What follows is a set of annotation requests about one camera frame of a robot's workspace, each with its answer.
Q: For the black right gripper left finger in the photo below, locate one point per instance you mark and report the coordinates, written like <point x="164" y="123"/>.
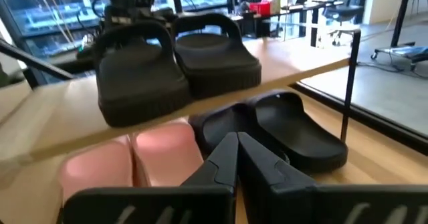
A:
<point x="220" y="170"/>

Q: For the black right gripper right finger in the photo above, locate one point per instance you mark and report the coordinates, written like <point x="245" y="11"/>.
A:
<point x="267" y="184"/>

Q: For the black rubber slide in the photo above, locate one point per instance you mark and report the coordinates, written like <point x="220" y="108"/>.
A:
<point x="301" y="133"/>
<point x="217" y="63"/>
<point x="214" y="127"/>
<point x="140" y="83"/>

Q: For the pink rubber slide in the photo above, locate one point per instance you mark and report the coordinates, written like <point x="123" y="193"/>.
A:
<point x="97" y="170"/>
<point x="167" y="150"/>

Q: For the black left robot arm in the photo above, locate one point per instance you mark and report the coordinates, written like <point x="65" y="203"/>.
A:
<point x="90" y="50"/>

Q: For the red box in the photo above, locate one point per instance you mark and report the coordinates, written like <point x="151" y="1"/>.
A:
<point x="260" y="8"/>

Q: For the white container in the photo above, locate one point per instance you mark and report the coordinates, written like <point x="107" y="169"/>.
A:
<point x="276" y="3"/>

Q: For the long office desk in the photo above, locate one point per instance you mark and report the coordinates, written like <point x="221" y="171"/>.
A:
<point x="301" y="8"/>

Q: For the dark office chair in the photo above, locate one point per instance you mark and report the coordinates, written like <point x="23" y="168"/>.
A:
<point x="344" y="10"/>

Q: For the black rolling stand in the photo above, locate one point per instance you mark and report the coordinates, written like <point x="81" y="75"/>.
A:
<point x="399" y="23"/>

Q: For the wooden shelf with black frame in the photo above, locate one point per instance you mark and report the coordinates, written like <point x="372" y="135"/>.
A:
<point x="50" y="117"/>

